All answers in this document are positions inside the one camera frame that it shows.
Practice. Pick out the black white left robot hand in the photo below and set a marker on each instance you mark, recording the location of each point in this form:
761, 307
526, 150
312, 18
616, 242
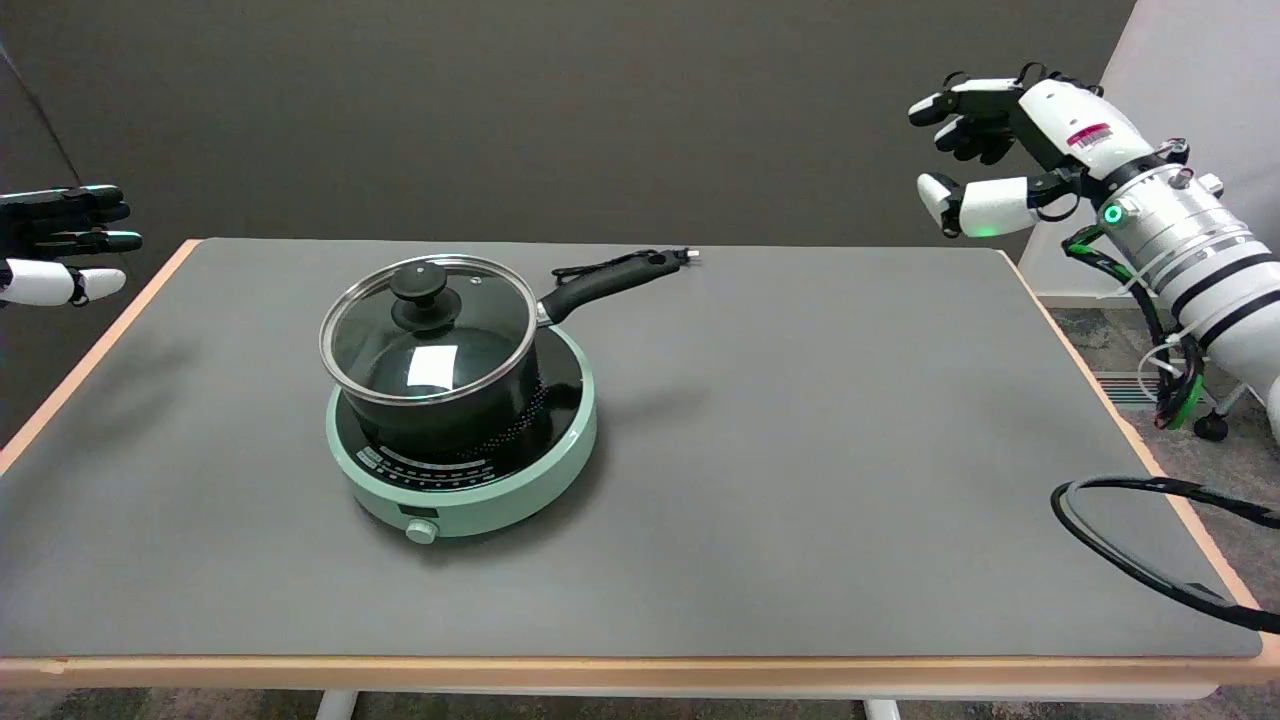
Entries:
60, 235

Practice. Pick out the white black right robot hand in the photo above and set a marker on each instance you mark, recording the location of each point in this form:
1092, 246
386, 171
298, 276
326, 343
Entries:
1060, 115

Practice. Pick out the glass pot lid black knob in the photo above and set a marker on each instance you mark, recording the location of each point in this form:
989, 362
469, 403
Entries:
430, 330

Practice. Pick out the white partition board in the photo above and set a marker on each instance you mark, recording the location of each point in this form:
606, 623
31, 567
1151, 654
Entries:
1200, 60

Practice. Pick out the black caster wheel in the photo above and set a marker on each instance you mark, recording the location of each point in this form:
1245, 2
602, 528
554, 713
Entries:
1211, 427

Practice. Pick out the gray table mat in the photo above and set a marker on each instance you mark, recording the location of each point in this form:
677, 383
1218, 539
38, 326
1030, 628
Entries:
800, 450

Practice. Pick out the mint green induction cooker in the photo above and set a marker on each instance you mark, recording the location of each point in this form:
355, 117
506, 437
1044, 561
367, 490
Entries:
470, 500

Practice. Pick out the white table leg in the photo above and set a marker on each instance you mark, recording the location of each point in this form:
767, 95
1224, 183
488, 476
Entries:
335, 706
880, 709

